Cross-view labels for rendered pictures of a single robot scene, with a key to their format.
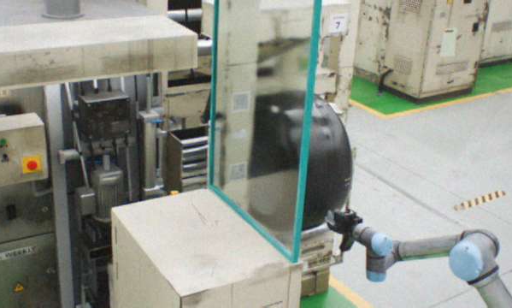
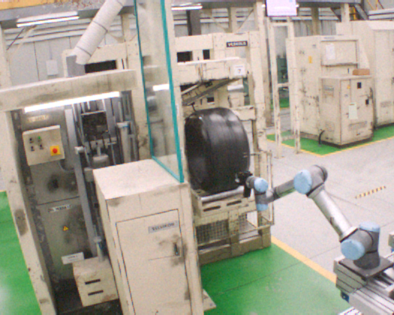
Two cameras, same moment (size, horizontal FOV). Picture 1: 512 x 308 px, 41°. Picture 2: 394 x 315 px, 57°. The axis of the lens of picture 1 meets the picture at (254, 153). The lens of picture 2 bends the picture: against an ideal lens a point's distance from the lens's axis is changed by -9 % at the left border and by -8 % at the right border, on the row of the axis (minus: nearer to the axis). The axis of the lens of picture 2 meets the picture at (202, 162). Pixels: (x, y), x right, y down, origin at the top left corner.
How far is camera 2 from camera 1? 0.79 m
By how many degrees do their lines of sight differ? 14
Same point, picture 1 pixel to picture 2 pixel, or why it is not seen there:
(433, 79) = (347, 133)
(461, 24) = (359, 100)
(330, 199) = (235, 166)
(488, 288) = (317, 197)
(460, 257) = (299, 179)
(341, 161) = (239, 141)
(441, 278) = not seen: hidden behind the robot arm
